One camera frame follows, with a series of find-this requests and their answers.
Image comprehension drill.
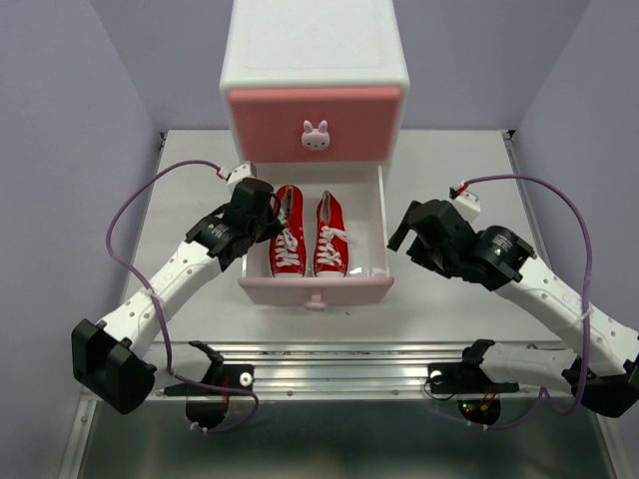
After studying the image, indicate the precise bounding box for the light pink drawer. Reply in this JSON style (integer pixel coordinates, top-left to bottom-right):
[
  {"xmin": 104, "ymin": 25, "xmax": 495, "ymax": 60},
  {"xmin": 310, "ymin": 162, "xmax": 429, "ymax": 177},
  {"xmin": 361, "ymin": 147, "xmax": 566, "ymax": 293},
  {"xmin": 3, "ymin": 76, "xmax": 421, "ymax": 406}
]
[{"xmin": 239, "ymin": 163, "xmax": 394, "ymax": 310}]

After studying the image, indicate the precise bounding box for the white shoe cabinet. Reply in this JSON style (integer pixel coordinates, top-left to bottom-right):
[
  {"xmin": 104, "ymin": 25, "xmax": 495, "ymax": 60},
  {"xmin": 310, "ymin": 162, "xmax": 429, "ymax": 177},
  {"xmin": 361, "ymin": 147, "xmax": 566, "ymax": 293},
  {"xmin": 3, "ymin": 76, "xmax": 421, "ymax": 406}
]
[{"xmin": 220, "ymin": 1, "xmax": 410, "ymax": 162}]

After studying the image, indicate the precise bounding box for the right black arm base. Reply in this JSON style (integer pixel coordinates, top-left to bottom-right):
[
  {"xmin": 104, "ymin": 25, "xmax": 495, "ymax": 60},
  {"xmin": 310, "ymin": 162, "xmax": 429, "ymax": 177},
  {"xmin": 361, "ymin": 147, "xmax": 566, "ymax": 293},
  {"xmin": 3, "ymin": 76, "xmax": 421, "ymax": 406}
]
[{"xmin": 422, "ymin": 362, "xmax": 520, "ymax": 427}]

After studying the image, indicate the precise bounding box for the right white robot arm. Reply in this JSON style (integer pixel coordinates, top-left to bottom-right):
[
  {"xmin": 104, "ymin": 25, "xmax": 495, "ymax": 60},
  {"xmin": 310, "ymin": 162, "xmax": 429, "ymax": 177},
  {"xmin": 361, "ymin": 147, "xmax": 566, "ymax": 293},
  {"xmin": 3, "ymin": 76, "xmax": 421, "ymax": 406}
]
[{"xmin": 387, "ymin": 200, "xmax": 638, "ymax": 418}]

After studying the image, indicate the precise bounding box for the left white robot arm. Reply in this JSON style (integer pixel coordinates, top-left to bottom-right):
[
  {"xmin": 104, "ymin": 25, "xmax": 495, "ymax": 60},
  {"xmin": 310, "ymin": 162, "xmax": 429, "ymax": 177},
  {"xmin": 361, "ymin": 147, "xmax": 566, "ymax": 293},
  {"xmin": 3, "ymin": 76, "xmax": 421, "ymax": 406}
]
[{"xmin": 71, "ymin": 178, "xmax": 282, "ymax": 414}]

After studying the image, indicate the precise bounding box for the red sneaker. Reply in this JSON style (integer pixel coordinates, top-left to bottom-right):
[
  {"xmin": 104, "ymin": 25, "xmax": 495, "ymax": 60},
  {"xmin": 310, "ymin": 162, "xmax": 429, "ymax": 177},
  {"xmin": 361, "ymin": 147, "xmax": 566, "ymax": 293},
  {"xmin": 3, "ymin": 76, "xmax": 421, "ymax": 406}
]
[
  {"xmin": 269, "ymin": 185, "xmax": 307, "ymax": 277},
  {"xmin": 313, "ymin": 191, "xmax": 351, "ymax": 277}
]

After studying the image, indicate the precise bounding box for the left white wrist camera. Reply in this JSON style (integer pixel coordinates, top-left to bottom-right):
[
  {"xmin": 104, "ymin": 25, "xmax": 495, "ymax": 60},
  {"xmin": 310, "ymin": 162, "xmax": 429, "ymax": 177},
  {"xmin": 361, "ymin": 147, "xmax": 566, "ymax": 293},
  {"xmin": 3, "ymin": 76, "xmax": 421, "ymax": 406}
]
[{"xmin": 217, "ymin": 162, "xmax": 258, "ymax": 192}]

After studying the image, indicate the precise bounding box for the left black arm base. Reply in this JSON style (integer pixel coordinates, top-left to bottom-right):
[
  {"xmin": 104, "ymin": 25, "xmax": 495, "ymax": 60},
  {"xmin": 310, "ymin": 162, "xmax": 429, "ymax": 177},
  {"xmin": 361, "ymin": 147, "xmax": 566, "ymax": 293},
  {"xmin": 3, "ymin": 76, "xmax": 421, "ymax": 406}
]
[{"xmin": 156, "ymin": 340, "xmax": 260, "ymax": 435}]

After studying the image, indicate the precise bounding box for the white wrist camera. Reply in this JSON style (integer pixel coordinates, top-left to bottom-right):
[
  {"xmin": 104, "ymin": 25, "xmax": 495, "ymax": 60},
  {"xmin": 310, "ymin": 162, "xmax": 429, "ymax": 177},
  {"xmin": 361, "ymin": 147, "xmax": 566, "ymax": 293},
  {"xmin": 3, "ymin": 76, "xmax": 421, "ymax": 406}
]
[
  {"xmin": 217, "ymin": 162, "xmax": 258, "ymax": 192},
  {"xmin": 449, "ymin": 184, "xmax": 481, "ymax": 224}
]

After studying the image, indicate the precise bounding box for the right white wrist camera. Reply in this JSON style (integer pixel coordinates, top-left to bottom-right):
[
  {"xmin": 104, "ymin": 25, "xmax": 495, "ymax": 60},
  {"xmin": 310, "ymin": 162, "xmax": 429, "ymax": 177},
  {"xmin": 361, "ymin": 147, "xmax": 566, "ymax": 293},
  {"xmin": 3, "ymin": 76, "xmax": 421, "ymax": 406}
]
[{"xmin": 449, "ymin": 184, "xmax": 481, "ymax": 224}]

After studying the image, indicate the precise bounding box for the aluminium mounting rail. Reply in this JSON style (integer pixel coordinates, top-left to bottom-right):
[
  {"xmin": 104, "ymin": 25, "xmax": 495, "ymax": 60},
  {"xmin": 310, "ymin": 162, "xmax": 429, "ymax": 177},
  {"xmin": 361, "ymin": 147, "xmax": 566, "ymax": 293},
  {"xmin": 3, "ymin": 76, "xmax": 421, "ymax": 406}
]
[{"xmin": 82, "ymin": 341, "xmax": 611, "ymax": 401}]

